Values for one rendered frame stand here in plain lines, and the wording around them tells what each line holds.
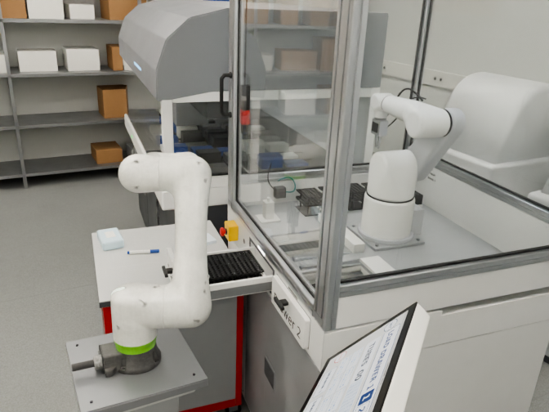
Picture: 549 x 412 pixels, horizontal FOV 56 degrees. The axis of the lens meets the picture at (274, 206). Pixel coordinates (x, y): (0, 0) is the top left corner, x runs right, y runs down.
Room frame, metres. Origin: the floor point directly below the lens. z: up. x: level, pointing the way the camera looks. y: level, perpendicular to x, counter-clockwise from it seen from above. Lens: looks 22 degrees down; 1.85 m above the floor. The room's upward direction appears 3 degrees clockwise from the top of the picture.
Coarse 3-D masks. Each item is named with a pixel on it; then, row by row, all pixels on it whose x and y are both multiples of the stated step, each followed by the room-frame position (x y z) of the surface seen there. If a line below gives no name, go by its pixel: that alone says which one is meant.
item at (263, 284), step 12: (216, 252) 1.82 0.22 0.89; (228, 252) 1.84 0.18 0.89; (252, 252) 1.87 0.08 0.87; (264, 264) 1.77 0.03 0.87; (264, 276) 1.64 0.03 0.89; (216, 288) 1.57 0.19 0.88; (228, 288) 1.59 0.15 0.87; (240, 288) 1.60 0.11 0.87; (252, 288) 1.62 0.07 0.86; (264, 288) 1.64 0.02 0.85
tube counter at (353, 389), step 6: (366, 366) 0.89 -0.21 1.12; (360, 372) 0.88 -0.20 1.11; (354, 378) 0.88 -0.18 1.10; (360, 378) 0.85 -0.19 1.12; (354, 384) 0.85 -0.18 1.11; (360, 384) 0.83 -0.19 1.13; (348, 390) 0.84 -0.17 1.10; (354, 390) 0.83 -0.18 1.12; (348, 396) 0.82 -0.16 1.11; (354, 396) 0.80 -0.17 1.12; (342, 402) 0.81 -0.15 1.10; (348, 402) 0.79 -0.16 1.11; (342, 408) 0.79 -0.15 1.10; (348, 408) 0.77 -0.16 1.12
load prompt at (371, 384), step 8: (384, 336) 0.98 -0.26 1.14; (392, 336) 0.94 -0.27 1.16; (384, 344) 0.93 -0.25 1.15; (392, 344) 0.90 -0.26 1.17; (384, 352) 0.89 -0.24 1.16; (376, 360) 0.88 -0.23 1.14; (384, 360) 0.86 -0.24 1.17; (376, 368) 0.85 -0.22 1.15; (384, 368) 0.82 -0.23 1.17; (368, 376) 0.84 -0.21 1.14; (376, 376) 0.82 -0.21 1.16; (368, 384) 0.80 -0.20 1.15; (376, 384) 0.78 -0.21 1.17; (360, 392) 0.80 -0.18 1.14; (368, 392) 0.77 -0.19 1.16; (360, 400) 0.77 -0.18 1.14; (368, 400) 0.75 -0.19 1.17; (360, 408) 0.74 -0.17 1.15; (368, 408) 0.72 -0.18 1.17
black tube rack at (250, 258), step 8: (208, 256) 1.77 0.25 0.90; (216, 256) 1.78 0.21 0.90; (224, 256) 1.78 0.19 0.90; (232, 256) 1.78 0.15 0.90; (240, 256) 1.78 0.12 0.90; (248, 256) 1.79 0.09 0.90; (208, 264) 1.71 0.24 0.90; (216, 264) 1.71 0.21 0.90; (224, 264) 1.71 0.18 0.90; (232, 264) 1.72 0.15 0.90; (240, 264) 1.72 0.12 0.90; (248, 264) 1.72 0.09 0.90; (256, 264) 1.72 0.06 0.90; (208, 272) 1.65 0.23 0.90; (216, 272) 1.65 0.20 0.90; (224, 272) 1.65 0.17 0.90; (232, 272) 1.65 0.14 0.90; (240, 272) 1.66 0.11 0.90; (248, 272) 1.66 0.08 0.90; (256, 272) 1.67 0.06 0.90; (216, 280) 1.64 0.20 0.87; (224, 280) 1.64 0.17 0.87; (232, 280) 1.64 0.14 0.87
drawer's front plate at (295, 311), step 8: (272, 280) 1.60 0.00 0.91; (280, 280) 1.56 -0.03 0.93; (272, 288) 1.59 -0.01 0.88; (280, 288) 1.52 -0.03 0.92; (272, 296) 1.59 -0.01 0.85; (280, 296) 1.52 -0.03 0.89; (288, 296) 1.46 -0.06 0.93; (288, 304) 1.45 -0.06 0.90; (296, 304) 1.42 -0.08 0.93; (280, 312) 1.51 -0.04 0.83; (288, 312) 1.45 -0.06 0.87; (296, 312) 1.40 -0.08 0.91; (304, 312) 1.37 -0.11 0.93; (296, 320) 1.39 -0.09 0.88; (304, 320) 1.34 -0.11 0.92; (296, 328) 1.39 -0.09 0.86; (304, 328) 1.33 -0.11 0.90; (296, 336) 1.39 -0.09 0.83; (304, 336) 1.33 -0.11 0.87; (304, 344) 1.33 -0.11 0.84
